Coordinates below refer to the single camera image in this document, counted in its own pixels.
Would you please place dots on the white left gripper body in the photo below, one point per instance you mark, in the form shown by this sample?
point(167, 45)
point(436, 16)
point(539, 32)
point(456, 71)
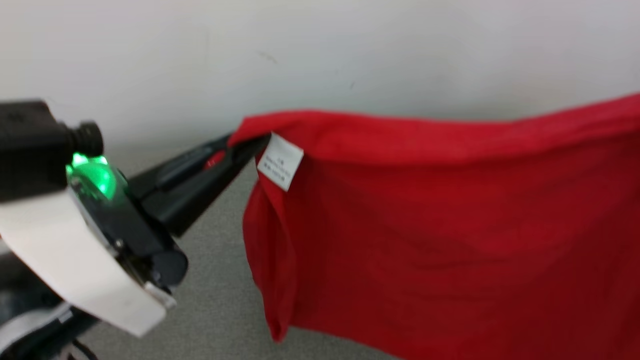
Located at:
point(85, 260)

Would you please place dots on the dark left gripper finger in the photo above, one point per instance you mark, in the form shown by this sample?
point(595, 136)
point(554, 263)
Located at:
point(200, 195)
point(175, 172)

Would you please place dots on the red shorts white stripes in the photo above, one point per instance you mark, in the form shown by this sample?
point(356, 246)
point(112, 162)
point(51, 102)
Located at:
point(450, 225)

